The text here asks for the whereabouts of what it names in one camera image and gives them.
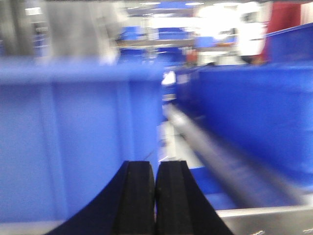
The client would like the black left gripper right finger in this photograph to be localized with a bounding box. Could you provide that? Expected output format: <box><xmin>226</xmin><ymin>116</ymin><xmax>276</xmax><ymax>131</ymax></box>
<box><xmin>156</xmin><ymin>161</ymin><xmax>233</xmax><ymax>235</ymax></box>

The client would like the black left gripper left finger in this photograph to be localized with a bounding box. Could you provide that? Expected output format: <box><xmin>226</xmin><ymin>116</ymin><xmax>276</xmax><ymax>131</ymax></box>
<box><xmin>48</xmin><ymin>161</ymin><xmax>155</xmax><ymax>235</ymax></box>

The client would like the large blue bin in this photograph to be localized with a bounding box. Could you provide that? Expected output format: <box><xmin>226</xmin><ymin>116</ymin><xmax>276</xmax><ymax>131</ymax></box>
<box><xmin>0</xmin><ymin>58</ymin><xmax>164</xmax><ymax>223</ymax></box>

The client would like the upper right blue bin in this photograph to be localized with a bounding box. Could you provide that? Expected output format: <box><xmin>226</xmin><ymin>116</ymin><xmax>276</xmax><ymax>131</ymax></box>
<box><xmin>176</xmin><ymin>23</ymin><xmax>313</xmax><ymax>190</ymax></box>

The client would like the person in white shirt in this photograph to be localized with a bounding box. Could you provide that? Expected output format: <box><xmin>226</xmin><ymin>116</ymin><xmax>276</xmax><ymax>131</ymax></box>
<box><xmin>197</xmin><ymin>1</ymin><xmax>266</xmax><ymax>64</ymax></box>

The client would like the steel lane divider rail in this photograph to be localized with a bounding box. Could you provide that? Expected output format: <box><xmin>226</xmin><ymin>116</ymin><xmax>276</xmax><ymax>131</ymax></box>
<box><xmin>163</xmin><ymin>104</ymin><xmax>309</xmax><ymax>208</ymax></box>

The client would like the stainless steel shelf front rail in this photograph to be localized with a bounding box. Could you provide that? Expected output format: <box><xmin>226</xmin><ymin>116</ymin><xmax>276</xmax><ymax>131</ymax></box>
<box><xmin>0</xmin><ymin>206</ymin><xmax>313</xmax><ymax>235</ymax></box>

